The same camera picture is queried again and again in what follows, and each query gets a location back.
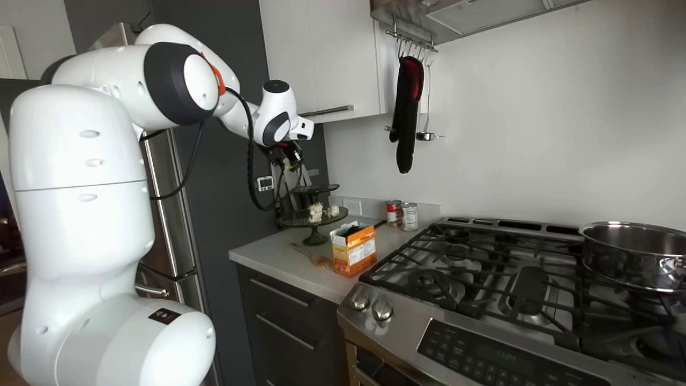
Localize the green glass tiered stand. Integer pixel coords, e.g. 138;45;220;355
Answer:
275;182;353;248

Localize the dark grey lower cabinet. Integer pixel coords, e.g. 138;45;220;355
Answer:
235;262;348;386

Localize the stainless steel refrigerator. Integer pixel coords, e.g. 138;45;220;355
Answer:
135;126;222;386

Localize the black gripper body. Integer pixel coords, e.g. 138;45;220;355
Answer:
273;140;309;179

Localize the stainless steel pot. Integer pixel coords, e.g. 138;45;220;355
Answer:
578;219;686;296

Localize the stainless steel gas range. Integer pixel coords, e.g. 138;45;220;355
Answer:
334;214;686;386

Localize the steel range hood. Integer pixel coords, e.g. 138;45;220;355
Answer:
369;0;589;49

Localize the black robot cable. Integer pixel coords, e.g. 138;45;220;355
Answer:
147;84;287;214

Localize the black oven mitt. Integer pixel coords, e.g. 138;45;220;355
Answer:
389;55;426;176

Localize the white upper cabinet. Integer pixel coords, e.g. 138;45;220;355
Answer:
257;0;400;130

